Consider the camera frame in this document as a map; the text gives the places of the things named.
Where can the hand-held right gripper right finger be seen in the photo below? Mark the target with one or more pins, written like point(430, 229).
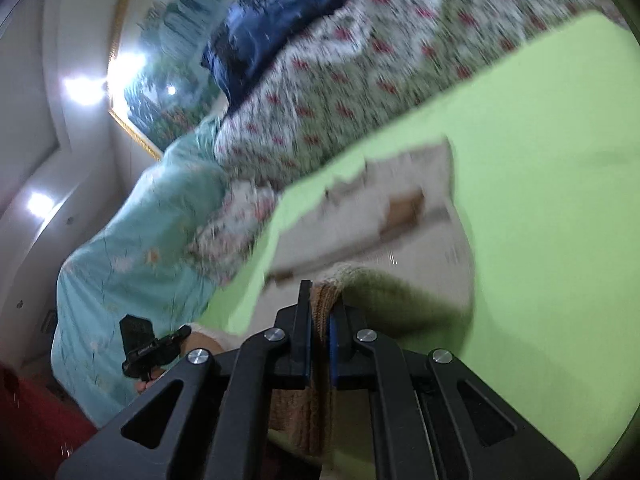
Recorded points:
point(334, 350)

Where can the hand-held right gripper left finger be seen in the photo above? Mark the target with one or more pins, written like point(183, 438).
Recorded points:
point(303, 340)

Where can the beige knit garment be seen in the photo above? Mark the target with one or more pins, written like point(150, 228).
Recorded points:
point(350, 230)

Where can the person's left hand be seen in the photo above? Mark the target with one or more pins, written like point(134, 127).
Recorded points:
point(207, 349)

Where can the teal floral blanket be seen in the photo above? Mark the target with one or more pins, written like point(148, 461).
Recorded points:
point(150, 240)

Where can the floral ruffled pillow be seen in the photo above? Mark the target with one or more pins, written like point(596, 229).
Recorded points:
point(235, 230)

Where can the dark red cloth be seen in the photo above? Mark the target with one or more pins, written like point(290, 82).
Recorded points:
point(40, 425)

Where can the ceiling light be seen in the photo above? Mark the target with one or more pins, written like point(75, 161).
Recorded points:
point(38, 203)
point(80, 88)

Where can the light green bed sheet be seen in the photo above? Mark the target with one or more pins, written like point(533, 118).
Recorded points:
point(550, 210)

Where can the white floral blanket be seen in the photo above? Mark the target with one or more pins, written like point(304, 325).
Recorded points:
point(400, 60)

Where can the dark blue pillow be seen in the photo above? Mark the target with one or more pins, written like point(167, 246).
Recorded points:
point(260, 45)

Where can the gold framed wall painting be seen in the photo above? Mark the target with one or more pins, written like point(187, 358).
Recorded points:
point(165, 85)

